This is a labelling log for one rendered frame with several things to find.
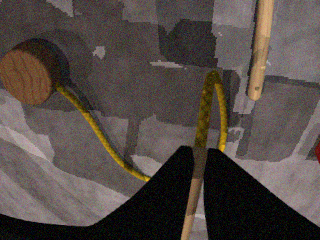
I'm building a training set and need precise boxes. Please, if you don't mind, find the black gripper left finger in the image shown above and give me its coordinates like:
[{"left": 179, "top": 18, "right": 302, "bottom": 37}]
[{"left": 0, "top": 145, "right": 195, "bottom": 240}]

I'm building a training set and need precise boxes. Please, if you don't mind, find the light wooden dowel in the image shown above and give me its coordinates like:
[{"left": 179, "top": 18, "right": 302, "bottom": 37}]
[{"left": 248, "top": 0, "right": 275, "bottom": 101}]

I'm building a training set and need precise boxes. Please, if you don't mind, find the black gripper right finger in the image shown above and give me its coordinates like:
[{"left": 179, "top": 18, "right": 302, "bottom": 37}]
[{"left": 203, "top": 148, "right": 320, "bottom": 240}]

